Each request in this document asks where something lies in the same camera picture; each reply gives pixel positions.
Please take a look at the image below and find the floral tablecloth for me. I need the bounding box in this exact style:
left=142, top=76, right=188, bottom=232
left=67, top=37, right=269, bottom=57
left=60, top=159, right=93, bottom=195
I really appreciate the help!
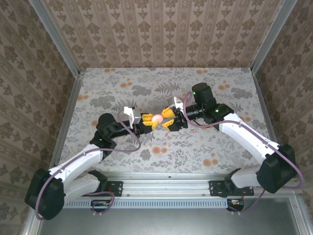
left=60, top=67, right=272, bottom=174

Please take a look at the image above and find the black controller box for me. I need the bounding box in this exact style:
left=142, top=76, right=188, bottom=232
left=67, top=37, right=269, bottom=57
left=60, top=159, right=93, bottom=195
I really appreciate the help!
left=226, top=198, right=245, bottom=212
left=90, top=198, right=111, bottom=213

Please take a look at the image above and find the grey metal panel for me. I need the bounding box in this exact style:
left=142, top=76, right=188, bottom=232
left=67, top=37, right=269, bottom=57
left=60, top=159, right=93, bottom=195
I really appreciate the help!
left=36, top=198, right=303, bottom=235

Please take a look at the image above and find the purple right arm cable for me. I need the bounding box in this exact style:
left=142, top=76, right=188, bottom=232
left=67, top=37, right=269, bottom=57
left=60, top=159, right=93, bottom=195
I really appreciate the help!
left=183, top=92, right=306, bottom=216

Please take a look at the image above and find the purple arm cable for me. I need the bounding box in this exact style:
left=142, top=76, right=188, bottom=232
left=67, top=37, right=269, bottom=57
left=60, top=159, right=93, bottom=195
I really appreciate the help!
left=35, top=109, right=142, bottom=220
left=183, top=92, right=306, bottom=216

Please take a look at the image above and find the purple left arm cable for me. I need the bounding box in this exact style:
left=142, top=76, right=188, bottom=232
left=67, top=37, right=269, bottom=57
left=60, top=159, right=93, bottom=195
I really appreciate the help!
left=35, top=109, right=142, bottom=220

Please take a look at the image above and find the aluminium table side rail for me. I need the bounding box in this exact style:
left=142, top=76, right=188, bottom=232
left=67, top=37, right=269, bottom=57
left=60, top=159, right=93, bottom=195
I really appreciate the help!
left=251, top=70, right=282, bottom=150
left=50, top=70, right=86, bottom=173

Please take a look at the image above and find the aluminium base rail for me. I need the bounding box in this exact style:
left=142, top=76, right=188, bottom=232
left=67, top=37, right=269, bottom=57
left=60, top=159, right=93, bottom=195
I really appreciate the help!
left=96, top=171, right=301, bottom=198

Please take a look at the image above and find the grey slotted cable duct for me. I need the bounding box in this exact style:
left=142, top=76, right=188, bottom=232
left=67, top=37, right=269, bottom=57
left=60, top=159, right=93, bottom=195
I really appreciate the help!
left=64, top=198, right=229, bottom=209

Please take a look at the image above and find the aluminium frame post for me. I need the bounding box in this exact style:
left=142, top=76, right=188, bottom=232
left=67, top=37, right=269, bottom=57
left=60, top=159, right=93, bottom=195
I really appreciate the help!
left=28, top=0, right=81, bottom=77
left=251, top=0, right=298, bottom=74

